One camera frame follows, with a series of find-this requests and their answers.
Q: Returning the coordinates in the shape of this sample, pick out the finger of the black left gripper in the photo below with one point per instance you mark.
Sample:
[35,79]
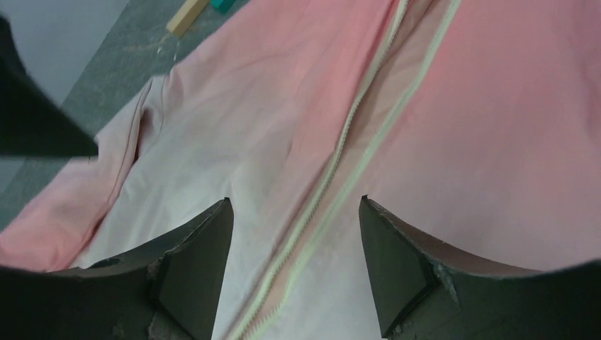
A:
[31,124]

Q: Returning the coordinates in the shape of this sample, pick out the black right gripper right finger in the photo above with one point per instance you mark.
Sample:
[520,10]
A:
[424,288]

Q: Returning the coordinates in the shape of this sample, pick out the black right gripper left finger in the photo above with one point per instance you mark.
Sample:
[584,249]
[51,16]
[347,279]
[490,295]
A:
[167,288]

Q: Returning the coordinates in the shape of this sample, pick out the pink zip-up jacket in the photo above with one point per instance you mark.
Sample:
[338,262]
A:
[477,122]

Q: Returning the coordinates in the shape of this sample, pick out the small wooden block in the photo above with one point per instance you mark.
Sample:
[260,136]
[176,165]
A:
[185,16]

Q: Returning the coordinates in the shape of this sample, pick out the teal block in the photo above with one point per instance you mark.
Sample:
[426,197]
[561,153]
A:
[223,6]

